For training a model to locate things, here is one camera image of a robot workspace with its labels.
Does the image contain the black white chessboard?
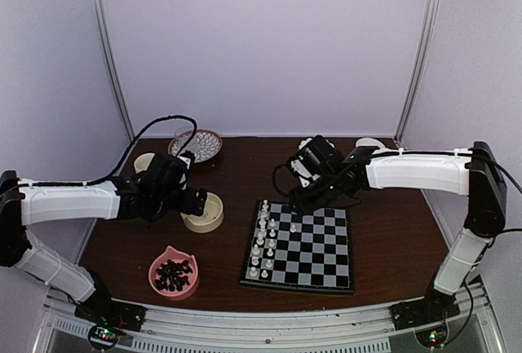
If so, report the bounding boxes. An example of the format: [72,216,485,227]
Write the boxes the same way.
[240,200,355,295]

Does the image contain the aluminium frame post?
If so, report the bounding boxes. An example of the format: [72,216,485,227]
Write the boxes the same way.
[394,0,440,147]
[91,0,135,141]

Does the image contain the white chess bishop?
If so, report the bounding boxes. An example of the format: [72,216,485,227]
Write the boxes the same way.
[259,213,268,227]

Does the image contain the cream cat-ear bowl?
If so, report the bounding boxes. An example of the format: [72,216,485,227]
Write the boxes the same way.
[180,192,224,234]

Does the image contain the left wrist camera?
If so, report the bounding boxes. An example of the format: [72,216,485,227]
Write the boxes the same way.
[176,151,196,170]

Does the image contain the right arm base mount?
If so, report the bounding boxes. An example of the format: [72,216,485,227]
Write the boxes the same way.
[389,298,461,330]

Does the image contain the left aluminium frame post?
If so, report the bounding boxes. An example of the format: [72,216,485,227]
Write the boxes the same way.
[91,0,135,141]

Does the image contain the clear drinking glass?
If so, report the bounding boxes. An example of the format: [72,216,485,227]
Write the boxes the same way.
[174,126,198,154]

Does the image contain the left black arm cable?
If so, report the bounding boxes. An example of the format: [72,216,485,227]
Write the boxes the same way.
[81,115,199,187]

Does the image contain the cream ribbed mug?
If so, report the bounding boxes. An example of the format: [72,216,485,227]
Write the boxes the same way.
[134,152,155,174]

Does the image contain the right aluminium frame post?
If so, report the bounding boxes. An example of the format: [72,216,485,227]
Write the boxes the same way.
[394,0,440,147]

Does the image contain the pile of black chess pieces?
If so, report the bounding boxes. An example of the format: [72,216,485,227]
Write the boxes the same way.
[154,260,193,292]

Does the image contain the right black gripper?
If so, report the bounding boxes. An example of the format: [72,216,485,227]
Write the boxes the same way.
[289,173,341,218]

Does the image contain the small cream bowl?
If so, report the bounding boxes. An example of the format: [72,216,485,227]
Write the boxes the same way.
[356,137,386,149]

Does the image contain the white scalloped dish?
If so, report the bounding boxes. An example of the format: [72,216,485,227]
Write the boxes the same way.
[298,135,335,150]

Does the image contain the aluminium front rail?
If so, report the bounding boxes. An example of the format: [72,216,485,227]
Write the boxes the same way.
[34,283,507,353]

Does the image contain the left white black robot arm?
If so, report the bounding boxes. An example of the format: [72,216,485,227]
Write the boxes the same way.
[1,152,207,324]

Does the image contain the pink cat-ear bowl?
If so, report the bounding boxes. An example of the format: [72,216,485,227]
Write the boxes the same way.
[148,245,200,301]

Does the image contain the patterned ceramic plate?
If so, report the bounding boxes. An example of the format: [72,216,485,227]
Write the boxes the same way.
[167,130,223,163]

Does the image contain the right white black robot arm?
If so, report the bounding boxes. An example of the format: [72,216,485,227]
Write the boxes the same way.
[285,135,507,322]

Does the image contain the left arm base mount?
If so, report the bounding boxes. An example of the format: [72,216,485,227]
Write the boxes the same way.
[72,301,147,332]

